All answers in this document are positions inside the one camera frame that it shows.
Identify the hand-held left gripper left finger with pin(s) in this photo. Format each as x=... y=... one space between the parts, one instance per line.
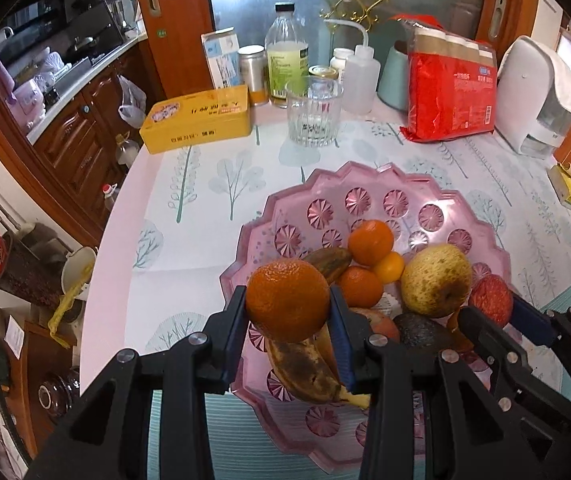
x=235 y=330

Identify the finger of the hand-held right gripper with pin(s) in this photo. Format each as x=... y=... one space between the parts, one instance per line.
x=530 y=322
x=475 y=325

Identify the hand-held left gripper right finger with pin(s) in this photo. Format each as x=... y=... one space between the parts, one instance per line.
x=340 y=340

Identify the small red fruit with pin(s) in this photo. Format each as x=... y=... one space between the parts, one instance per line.
x=490 y=297

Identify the dark green avocado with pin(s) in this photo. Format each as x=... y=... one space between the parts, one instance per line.
x=423 y=332

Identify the orange tangerine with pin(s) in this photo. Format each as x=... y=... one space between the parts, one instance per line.
x=360 y=285
x=288 y=300
x=370 y=242

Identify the pink plastic fruit plate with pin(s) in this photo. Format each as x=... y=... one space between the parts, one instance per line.
x=365 y=200

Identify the large red apple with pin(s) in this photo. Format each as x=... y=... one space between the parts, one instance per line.
x=383 y=325

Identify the spotted yellow banana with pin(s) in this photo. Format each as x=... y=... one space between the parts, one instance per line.
x=305 y=375

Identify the yellow pear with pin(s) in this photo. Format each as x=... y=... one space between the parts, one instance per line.
x=435 y=280

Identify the white pleated paper wrapper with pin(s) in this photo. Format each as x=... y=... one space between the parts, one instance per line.
x=391 y=304

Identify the brown overripe banana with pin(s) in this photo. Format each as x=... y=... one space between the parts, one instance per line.
x=330 y=262

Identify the small yellow orange citrus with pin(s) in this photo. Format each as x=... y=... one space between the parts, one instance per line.
x=390 y=269

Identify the tree print tablecloth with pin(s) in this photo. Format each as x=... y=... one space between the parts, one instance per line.
x=205 y=230

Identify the yellow sponge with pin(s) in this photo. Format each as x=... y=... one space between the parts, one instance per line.
x=568 y=190

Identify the white pot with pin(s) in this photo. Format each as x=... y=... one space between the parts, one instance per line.
x=77 y=265

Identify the yellow cloth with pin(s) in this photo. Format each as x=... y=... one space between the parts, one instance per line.
x=65 y=307

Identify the small oil bottle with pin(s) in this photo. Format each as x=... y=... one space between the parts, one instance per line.
x=110 y=197

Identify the yellow box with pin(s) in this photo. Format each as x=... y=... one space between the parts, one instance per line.
x=195 y=120

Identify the red lid canister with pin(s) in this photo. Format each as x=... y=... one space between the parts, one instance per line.
x=20 y=275

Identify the red plastic packet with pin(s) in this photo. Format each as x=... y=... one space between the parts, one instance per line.
x=445 y=105

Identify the clear glass tumbler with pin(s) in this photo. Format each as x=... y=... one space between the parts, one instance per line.
x=315 y=115

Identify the white appliance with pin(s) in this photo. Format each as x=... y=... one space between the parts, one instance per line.
x=525 y=90

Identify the wooden kitchen cabinet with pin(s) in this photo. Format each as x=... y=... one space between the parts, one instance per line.
x=75 y=145

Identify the hanging plastic bag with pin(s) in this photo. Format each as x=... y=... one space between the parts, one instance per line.
x=133 y=102

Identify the teal container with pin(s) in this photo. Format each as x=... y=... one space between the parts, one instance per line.
x=393 y=80

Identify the silver metal can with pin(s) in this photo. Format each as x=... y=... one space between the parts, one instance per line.
x=253 y=70

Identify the white squeeze bottle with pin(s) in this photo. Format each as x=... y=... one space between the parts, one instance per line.
x=360 y=80

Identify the small jar gold lid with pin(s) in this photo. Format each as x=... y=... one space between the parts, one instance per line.
x=323 y=71

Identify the clear bottle green label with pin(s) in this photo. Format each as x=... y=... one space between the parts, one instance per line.
x=285 y=65

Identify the blue and white box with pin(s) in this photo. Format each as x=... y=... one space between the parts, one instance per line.
x=221 y=57

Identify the white pill bottle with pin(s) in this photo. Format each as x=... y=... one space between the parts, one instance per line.
x=339 y=59

